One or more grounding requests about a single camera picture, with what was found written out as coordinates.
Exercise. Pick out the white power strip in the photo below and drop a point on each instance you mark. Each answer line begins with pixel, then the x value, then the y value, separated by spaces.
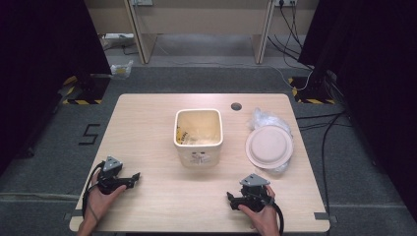
pixel 118 35

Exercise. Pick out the black stand base hazard tape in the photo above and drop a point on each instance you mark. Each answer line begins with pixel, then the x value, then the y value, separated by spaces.
pixel 86 91
pixel 311 93

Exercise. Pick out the round paper plate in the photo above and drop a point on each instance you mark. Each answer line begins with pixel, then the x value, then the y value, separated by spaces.
pixel 268 146

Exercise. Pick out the white wall socket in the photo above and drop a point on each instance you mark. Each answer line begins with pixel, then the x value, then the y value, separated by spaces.
pixel 285 2

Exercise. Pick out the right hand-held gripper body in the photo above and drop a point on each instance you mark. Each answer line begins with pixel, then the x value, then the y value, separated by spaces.
pixel 255 193

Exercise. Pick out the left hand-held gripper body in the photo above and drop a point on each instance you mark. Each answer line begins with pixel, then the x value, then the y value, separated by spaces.
pixel 109 178

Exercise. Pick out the clear plastic bag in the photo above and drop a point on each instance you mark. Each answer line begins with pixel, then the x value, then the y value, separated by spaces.
pixel 263 117

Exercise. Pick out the yellow and black wrapper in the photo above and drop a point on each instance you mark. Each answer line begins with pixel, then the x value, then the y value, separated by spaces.
pixel 180 133

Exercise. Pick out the grey tape piece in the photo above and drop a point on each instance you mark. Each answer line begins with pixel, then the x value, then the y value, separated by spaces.
pixel 68 216
pixel 320 216

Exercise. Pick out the person's left hand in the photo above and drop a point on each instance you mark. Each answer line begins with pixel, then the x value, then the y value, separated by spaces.
pixel 102 202

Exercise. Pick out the crumpled plastic bag with yellow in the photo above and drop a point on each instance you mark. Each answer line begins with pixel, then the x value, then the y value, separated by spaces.
pixel 121 70

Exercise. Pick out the person's right hand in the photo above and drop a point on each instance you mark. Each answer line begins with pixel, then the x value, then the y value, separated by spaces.
pixel 265 221

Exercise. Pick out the black curtain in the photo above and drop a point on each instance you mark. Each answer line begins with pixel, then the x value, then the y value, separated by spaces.
pixel 377 82
pixel 42 65

